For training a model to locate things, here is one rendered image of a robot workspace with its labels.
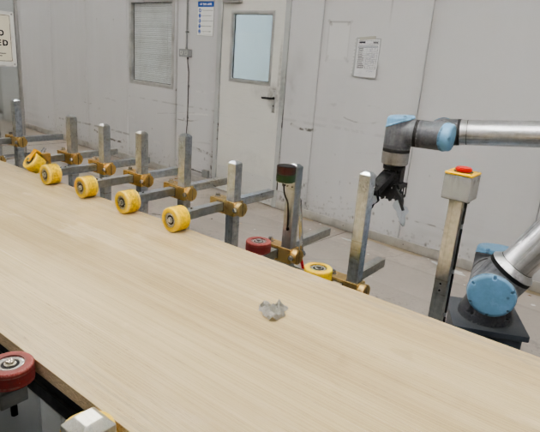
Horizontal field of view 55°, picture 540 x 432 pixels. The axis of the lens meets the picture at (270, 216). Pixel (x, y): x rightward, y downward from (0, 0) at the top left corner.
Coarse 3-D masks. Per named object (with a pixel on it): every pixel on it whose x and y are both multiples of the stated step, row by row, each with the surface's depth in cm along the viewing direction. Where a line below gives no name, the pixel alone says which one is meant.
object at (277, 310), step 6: (264, 306) 119; (270, 306) 117; (276, 306) 119; (282, 306) 120; (264, 312) 117; (270, 312) 116; (276, 312) 118; (282, 312) 117; (270, 318) 115; (276, 318) 115
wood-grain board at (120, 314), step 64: (0, 192) 194; (64, 192) 200; (0, 256) 138; (64, 256) 141; (128, 256) 144; (192, 256) 147; (256, 256) 151; (0, 320) 107; (64, 320) 109; (128, 320) 111; (192, 320) 113; (256, 320) 115; (320, 320) 117; (384, 320) 119; (64, 384) 89; (128, 384) 90; (192, 384) 91; (256, 384) 92; (320, 384) 94; (384, 384) 95; (448, 384) 97; (512, 384) 98
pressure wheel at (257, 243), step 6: (246, 240) 162; (252, 240) 162; (258, 240) 161; (264, 240) 163; (270, 240) 163; (246, 246) 161; (252, 246) 159; (258, 246) 158; (264, 246) 159; (270, 246) 161; (252, 252) 159; (258, 252) 159; (264, 252) 160
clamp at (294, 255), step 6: (276, 240) 174; (276, 246) 169; (282, 252) 168; (288, 252) 166; (294, 252) 166; (300, 252) 167; (276, 258) 170; (282, 258) 168; (288, 258) 166; (294, 258) 166; (300, 258) 168; (288, 264) 167
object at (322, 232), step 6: (324, 228) 193; (330, 228) 194; (306, 234) 185; (312, 234) 186; (318, 234) 188; (324, 234) 191; (306, 240) 182; (312, 240) 185; (270, 252) 166; (276, 252) 169; (270, 258) 167
